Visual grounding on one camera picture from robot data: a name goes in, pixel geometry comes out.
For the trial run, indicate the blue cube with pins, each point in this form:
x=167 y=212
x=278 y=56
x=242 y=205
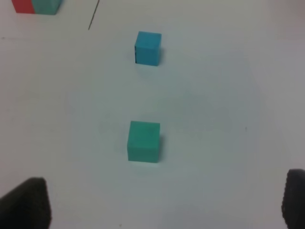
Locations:
x=147 y=48

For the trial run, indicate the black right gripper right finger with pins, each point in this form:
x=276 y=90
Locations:
x=293 y=204

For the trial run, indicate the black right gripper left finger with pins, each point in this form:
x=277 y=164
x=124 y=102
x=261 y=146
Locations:
x=27 y=206

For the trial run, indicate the template red cube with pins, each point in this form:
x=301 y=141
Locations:
x=23 y=6

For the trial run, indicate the template green cube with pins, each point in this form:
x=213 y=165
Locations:
x=46 y=7

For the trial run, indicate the loose green cube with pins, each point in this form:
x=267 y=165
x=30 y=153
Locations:
x=143 y=143

